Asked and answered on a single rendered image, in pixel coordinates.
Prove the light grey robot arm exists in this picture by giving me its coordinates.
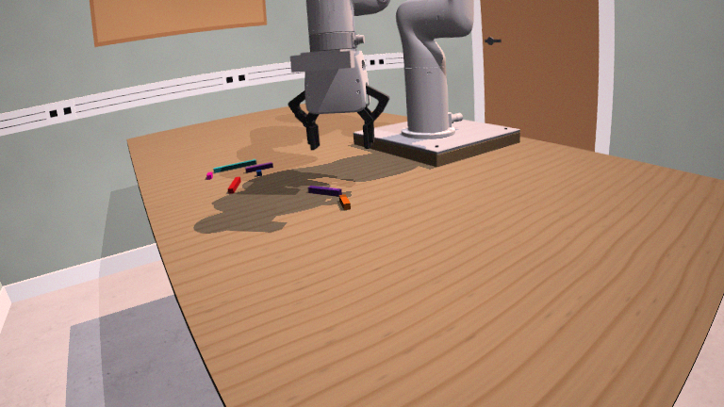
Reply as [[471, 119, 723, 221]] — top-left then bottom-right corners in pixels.
[[290, 0, 474, 139]]

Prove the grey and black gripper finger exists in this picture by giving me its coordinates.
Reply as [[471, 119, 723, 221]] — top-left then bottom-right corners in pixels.
[[357, 84, 389, 149], [288, 91, 320, 151]]

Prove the red rod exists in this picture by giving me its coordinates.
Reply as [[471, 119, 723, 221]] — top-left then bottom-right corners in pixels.
[[228, 177, 241, 194]]

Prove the orange rod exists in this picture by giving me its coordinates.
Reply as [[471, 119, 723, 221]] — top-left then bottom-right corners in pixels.
[[339, 194, 351, 210]]

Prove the purple rod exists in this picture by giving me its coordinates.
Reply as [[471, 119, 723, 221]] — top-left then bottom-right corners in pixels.
[[245, 162, 273, 173], [308, 186, 342, 197]]

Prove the turquoise rod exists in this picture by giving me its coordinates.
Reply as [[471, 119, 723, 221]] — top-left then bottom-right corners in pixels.
[[213, 159, 256, 173]]

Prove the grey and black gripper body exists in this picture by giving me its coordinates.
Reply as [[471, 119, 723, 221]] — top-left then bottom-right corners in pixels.
[[304, 48, 370, 114]]

